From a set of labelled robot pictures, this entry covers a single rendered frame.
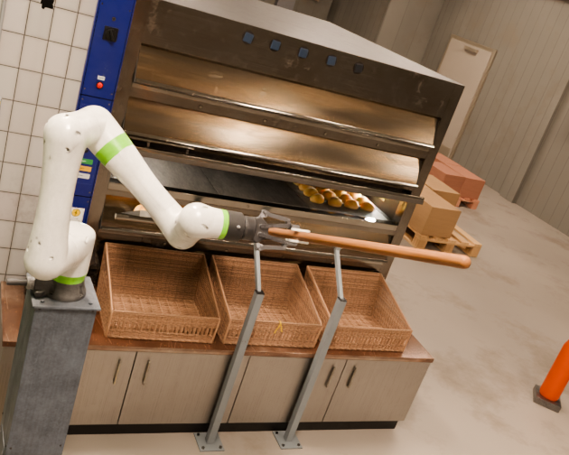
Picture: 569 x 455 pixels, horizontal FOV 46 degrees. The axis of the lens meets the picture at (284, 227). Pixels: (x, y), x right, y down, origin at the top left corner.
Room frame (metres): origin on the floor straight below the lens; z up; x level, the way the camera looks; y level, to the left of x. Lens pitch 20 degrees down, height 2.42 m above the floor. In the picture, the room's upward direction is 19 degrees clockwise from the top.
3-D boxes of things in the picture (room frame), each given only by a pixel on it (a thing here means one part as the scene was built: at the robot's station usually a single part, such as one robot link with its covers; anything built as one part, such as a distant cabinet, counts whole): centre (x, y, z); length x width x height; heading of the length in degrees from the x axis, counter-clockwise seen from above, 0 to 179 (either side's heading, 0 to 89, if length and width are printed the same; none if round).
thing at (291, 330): (3.35, -0.02, 0.72); 0.56 x 0.49 x 0.28; 119
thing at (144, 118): (3.58, 0.12, 1.54); 1.79 x 0.11 x 0.19; 119
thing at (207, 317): (3.07, 0.51, 0.72); 0.56 x 0.49 x 0.28; 118
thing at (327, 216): (3.61, 0.13, 1.16); 1.80 x 0.06 x 0.04; 119
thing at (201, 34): (3.61, 0.14, 2.00); 1.80 x 0.08 x 0.21; 119
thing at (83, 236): (1.99, 0.65, 1.36); 0.16 x 0.13 x 0.19; 173
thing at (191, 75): (3.58, 0.12, 1.80); 1.79 x 0.11 x 0.19; 119
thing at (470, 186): (10.15, -1.95, 0.23); 1.24 x 0.86 x 0.45; 34
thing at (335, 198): (4.25, -0.17, 1.21); 0.61 x 0.48 x 0.06; 29
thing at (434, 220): (8.01, -1.55, 0.26); 1.39 x 0.95 x 0.52; 31
